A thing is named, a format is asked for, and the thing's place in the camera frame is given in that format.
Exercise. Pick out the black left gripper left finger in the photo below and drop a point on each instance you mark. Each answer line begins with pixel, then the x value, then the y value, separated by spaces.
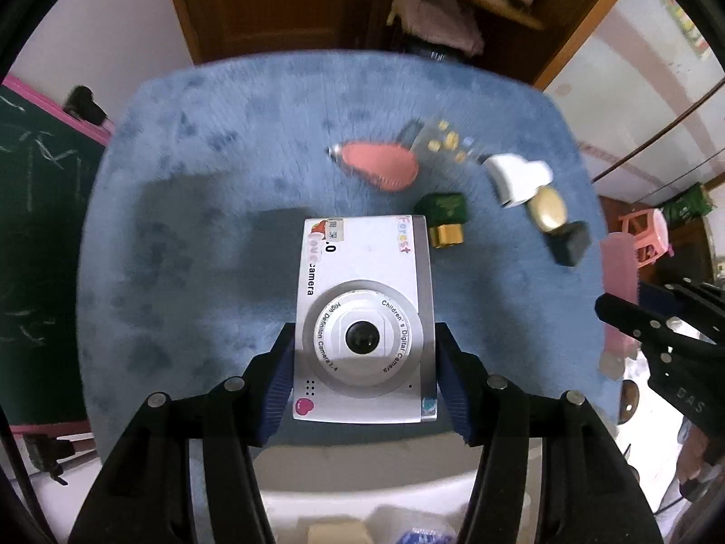
pixel 143 493

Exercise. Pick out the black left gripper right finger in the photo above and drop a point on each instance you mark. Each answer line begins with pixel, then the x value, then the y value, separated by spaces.
pixel 588 493

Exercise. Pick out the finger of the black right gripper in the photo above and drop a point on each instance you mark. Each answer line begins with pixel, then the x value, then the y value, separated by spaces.
pixel 652 332

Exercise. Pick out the beige oval compact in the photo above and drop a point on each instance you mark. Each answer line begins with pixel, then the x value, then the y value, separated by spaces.
pixel 547 209

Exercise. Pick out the white heart-shaped box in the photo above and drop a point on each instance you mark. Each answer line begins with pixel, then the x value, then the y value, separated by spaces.
pixel 516 179

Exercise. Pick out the silver children's digital camera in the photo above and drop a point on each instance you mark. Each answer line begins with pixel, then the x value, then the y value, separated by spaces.
pixel 365 323

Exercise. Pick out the clear box with stickers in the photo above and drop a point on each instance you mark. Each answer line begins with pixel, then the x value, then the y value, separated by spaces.
pixel 439 140

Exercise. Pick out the pink correction tape dispenser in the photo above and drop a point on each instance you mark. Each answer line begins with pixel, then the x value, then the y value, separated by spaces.
pixel 388 166

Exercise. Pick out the pink plastic stool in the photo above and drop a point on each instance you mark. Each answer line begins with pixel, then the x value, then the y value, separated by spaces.
pixel 650 231

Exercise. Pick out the black cube box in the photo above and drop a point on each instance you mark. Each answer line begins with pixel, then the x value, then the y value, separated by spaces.
pixel 569 243

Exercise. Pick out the white plastic storage bin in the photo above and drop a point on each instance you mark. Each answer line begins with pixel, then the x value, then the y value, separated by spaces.
pixel 391 487

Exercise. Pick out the green and gold perfume bottle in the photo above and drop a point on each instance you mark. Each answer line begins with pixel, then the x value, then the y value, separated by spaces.
pixel 445 215

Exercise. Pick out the white wardrobe doors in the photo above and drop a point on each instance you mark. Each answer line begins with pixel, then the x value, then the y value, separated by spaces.
pixel 644 98

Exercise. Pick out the blue fluffy table cover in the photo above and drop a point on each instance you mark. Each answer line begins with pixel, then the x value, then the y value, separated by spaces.
pixel 192 241

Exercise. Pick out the folded pink cloth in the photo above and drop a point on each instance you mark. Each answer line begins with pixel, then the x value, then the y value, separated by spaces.
pixel 438 22

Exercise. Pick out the black chalkboard eraser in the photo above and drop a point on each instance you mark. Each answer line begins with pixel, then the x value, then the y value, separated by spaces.
pixel 81 105

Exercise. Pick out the brown wooden cabinet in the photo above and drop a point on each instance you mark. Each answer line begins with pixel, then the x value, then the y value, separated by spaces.
pixel 527 43

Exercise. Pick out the green chalkboard with pink frame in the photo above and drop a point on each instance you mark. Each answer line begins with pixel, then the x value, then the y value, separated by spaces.
pixel 49 162

